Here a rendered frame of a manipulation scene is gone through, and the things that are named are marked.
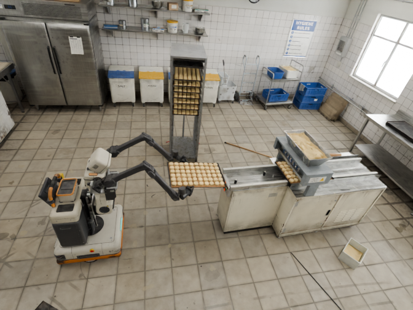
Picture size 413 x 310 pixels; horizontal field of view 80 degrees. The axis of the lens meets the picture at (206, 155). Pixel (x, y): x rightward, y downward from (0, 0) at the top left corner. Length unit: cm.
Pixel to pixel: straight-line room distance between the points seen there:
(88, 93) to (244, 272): 449
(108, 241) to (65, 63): 368
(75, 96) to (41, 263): 348
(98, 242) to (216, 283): 138
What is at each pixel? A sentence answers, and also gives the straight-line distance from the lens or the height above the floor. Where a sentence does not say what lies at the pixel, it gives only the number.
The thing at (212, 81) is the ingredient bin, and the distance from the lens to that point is 595.
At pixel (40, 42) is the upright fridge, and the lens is 566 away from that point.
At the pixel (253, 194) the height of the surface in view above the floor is 75.
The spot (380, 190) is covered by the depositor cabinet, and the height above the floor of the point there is 79.
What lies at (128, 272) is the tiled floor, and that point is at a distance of 317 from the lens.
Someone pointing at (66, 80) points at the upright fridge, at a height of 72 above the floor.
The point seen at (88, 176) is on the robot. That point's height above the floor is 116.
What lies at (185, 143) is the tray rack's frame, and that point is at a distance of 457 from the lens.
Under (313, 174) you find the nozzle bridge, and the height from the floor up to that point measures 118.
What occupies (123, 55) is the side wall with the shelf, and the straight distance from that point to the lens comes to 635.
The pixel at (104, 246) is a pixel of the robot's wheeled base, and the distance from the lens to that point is 306.
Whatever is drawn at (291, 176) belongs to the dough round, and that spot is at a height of 92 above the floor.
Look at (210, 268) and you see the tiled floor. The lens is 317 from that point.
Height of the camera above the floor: 279
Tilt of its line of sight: 37 degrees down
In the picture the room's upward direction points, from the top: 7 degrees clockwise
